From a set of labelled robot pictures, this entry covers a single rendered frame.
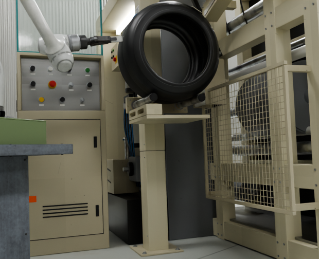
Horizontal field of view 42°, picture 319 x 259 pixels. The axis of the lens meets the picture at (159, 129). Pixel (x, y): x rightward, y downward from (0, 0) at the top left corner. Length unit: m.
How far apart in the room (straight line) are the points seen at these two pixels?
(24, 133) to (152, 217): 1.19
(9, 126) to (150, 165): 1.16
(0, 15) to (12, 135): 3.83
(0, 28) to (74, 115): 2.77
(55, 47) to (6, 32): 3.32
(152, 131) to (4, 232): 1.21
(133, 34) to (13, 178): 1.00
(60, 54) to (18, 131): 0.55
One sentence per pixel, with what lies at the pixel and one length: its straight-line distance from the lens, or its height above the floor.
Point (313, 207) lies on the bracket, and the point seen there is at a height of 0.33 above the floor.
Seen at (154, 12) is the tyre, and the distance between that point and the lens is 2.30.
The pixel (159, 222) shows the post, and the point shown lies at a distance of 2.60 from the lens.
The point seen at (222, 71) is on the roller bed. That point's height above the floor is 1.11.
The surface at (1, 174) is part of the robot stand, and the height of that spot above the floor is 0.54.
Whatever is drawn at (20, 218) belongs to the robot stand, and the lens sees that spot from 1.73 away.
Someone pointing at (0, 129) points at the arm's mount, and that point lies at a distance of 1.61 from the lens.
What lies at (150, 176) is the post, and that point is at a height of 0.46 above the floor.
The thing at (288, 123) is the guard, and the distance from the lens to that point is 1.95.
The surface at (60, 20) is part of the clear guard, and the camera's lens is 2.88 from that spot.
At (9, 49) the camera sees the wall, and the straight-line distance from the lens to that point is 5.31.
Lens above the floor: 0.59
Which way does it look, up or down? 3 degrees up
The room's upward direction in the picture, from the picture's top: 2 degrees counter-clockwise
